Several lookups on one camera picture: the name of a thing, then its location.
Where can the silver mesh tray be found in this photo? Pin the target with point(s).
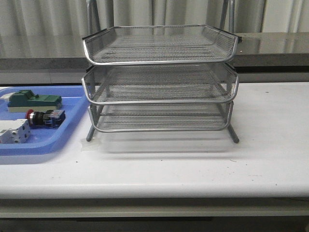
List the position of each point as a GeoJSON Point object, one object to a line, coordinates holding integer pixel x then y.
{"type": "Point", "coordinates": [161, 117]}
{"type": "Point", "coordinates": [144, 84]}
{"type": "Point", "coordinates": [135, 45]}

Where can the red emergency stop button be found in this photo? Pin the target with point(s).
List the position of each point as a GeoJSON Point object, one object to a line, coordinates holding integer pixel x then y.
{"type": "Point", "coordinates": [50, 118]}

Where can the blue plastic tray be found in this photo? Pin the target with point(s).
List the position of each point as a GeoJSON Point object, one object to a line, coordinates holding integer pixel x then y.
{"type": "Point", "coordinates": [44, 140]}

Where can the white circuit breaker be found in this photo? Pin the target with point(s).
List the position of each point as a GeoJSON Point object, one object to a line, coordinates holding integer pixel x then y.
{"type": "Point", "coordinates": [14, 131]}

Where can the green knife switch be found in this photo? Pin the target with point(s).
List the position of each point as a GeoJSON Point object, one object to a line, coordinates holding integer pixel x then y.
{"type": "Point", "coordinates": [24, 100]}

